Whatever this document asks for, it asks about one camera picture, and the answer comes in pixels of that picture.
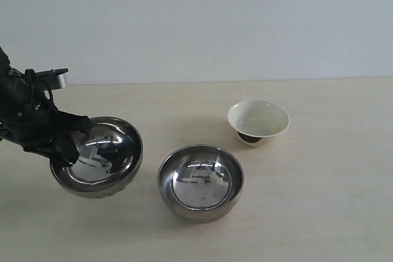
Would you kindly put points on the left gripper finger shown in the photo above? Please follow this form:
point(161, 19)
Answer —
point(66, 123)
point(61, 151)

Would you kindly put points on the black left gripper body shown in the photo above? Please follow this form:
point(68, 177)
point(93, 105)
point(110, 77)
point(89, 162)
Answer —
point(27, 109)

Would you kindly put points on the ribbed steel bowl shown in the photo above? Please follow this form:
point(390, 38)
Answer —
point(109, 159)

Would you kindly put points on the smooth steel bowl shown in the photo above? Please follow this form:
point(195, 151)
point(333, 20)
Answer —
point(200, 183)

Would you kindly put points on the white ceramic bowl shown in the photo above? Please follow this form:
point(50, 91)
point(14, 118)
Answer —
point(256, 121)

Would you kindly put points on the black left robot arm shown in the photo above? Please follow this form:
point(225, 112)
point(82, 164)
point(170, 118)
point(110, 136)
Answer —
point(3, 62)

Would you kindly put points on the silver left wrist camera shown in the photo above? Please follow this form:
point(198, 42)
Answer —
point(55, 79)

